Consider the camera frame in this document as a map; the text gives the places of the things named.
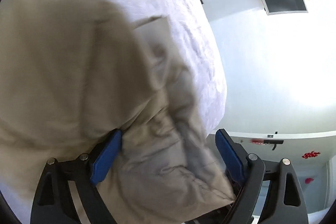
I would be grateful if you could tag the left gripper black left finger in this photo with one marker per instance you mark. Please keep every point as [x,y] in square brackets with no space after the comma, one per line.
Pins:
[53,202]

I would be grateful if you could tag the beige puffer jacket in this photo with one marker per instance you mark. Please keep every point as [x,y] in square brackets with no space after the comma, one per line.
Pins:
[74,70]

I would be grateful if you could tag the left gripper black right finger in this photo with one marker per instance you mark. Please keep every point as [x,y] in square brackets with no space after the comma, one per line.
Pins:
[284,201]

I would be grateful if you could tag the white door with handle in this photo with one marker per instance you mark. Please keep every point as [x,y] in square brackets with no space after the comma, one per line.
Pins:
[315,175]

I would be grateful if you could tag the red paper door decoration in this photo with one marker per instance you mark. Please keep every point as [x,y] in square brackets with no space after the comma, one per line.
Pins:
[310,154]

